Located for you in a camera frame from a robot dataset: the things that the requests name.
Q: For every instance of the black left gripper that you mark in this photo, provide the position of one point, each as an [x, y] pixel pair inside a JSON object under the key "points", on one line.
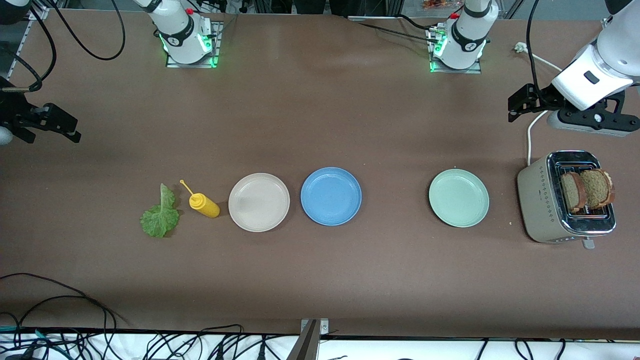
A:
{"points": [[544, 97]]}

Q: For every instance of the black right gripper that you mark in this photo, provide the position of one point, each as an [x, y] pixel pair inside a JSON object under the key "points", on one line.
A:
{"points": [[11, 111]]}

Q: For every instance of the brown bread slice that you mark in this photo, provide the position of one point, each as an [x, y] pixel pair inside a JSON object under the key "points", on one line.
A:
{"points": [[570, 192], [596, 189]]}

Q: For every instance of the green lettuce leaf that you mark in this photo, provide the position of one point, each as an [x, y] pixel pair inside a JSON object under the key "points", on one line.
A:
{"points": [[160, 220]]}

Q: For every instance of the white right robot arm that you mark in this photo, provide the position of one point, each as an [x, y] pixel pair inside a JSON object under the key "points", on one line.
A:
{"points": [[182, 32]]}

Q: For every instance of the light green round plate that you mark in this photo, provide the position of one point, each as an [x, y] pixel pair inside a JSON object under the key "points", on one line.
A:
{"points": [[459, 198]]}

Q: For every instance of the blue round plate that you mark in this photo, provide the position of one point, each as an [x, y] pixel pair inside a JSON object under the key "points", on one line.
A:
{"points": [[331, 196]]}

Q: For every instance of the beige round plate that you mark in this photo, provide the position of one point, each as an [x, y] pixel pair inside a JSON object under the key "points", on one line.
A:
{"points": [[259, 202]]}

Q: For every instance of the beige and chrome toaster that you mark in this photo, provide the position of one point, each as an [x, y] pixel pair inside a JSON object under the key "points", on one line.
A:
{"points": [[537, 200]]}

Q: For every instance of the orange patterned packet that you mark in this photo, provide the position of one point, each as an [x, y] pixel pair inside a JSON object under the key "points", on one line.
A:
{"points": [[440, 4]]}

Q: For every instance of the yellow squeeze sauce bottle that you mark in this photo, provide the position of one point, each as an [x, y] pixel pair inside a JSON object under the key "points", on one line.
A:
{"points": [[206, 206]]}

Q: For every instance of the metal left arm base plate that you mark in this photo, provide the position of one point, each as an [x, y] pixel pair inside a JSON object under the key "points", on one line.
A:
{"points": [[472, 70]]}

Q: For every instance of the aluminium frame rail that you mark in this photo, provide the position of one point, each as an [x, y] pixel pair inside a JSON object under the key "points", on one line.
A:
{"points": [[607, 24], [30, 42]]}

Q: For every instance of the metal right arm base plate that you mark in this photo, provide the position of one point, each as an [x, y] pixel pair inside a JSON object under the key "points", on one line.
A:
{"points": [[172, 63]]}

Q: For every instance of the aluminium post with bracket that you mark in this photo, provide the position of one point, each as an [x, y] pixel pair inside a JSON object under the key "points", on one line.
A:
{"points": [[307, 345]]}

